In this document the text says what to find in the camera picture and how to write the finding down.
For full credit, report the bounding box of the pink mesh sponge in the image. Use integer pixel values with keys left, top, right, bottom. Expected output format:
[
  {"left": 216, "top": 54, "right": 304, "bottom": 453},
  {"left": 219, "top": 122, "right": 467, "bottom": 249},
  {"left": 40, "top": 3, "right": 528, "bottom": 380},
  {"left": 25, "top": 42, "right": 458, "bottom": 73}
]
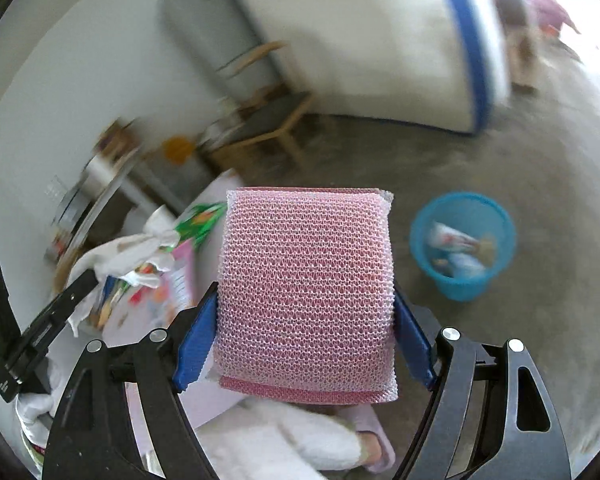
[{"left": 214, "top": 187, "right": 400, "bottom": 405}]

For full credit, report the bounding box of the blue white packet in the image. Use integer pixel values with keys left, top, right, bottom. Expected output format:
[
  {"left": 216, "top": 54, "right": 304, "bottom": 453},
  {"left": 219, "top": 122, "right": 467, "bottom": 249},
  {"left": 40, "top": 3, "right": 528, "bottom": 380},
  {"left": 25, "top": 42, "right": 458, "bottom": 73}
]
[{"left": 432, "top": 252, "right": 488, "bottom": 278}]

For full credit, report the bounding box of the grey refrigerator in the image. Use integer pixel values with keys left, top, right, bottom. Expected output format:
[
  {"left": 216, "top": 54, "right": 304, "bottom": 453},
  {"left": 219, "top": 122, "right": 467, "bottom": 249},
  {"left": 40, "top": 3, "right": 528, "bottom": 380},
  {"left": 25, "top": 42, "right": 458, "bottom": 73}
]
[{"left": 157, "top": 0, "right": 291, "bottom": 106}]

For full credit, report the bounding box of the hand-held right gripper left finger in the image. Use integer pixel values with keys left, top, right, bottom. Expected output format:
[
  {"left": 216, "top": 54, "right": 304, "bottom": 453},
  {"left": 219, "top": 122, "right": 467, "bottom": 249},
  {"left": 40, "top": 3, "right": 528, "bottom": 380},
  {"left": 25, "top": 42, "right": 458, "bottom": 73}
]
[{"left": 41, "top": 280, "right": 221, "bottom": 480}]

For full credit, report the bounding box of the wooden chair dark seat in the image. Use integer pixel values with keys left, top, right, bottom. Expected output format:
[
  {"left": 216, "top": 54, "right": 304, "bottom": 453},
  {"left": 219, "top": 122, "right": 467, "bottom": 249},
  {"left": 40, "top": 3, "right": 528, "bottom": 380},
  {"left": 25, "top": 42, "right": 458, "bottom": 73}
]
[{"left": 200, "top": 40, "right": 316, "bottom": 171}]

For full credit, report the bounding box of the blue plastic bin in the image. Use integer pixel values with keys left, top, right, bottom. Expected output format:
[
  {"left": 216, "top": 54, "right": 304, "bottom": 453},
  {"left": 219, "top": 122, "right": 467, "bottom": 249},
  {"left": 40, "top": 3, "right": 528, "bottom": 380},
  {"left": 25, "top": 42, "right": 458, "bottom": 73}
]
[{"left": 410, "top": 191, "right": 517, "bottom": 302}]

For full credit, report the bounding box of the purple slipper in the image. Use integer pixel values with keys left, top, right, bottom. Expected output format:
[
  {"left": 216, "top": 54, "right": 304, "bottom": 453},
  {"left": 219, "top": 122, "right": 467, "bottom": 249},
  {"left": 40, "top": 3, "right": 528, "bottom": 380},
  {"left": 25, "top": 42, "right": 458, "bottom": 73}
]
[{"left": 347, "top": 404, "right": 397, "bottom": 475}]

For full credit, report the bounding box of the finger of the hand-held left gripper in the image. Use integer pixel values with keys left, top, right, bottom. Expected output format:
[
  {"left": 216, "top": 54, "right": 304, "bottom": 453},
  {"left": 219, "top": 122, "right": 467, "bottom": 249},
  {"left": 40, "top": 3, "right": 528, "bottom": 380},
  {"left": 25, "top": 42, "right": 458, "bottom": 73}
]
[{"left": 10, "top": 269, "right": 103, "bottom": 362}]

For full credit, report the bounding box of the beige paper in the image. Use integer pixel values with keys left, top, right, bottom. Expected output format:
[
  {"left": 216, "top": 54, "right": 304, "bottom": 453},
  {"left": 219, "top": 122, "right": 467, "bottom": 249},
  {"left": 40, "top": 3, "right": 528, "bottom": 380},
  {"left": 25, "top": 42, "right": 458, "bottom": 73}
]
[{"left": 70, "top": 205, "right": 181, "bottom": 338}]

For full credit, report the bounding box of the yellow plastic bag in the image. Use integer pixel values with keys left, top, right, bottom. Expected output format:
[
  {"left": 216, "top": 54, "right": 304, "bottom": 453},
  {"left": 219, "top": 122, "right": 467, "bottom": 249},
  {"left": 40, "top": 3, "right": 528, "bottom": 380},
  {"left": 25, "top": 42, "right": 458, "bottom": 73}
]
[{"left": 161, "top": 136, "right": 197, "bottom": 167}]

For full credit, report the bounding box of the pink snack packet white label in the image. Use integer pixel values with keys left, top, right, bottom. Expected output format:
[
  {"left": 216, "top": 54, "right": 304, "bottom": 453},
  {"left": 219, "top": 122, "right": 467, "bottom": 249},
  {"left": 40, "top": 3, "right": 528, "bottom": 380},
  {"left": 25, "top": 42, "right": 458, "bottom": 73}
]
[{"left": 160, "top": 240, "right": 197, "bottom": 321}]

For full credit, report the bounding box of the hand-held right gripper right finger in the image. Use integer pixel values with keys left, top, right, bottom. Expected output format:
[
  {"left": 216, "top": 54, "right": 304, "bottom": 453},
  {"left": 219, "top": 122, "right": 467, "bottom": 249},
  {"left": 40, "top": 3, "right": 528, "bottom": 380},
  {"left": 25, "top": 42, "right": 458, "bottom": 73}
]
[{"left": 392, "top": 287, "right": 573, "bottom": 480}]

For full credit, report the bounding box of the white mattress blue edge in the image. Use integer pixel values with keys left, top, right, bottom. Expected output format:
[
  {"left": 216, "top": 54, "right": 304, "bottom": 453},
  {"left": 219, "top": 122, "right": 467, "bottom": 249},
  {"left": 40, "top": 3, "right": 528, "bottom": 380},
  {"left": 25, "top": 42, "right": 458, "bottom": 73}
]
[{"left": 225, "top": 0, "right": 511, "bottom": 138}]

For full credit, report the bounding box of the small wooden stool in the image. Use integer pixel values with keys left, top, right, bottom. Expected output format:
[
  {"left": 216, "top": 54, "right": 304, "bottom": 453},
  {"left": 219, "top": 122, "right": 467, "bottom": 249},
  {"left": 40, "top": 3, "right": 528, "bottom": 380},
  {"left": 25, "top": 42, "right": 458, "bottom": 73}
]
[{"left": 505, "top": 30, "right": 542, "bottom": 93}]

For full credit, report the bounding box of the green snack packet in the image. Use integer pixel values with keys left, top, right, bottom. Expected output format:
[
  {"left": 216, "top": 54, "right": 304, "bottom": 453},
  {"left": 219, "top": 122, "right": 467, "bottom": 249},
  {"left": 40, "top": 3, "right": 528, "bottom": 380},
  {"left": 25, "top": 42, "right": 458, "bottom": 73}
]
[{"left": 174, "top": 201, "right": 228, "bottom": 252}]

